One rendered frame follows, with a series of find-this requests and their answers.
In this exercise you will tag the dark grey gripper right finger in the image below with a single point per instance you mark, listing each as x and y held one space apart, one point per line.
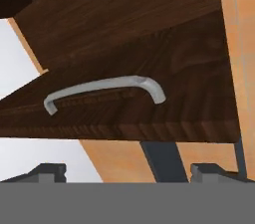
207 173

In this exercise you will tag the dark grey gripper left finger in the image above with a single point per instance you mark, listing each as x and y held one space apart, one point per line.
50 172

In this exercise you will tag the dark wooden cabinet door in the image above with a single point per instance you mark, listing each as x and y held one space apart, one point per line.
186 78

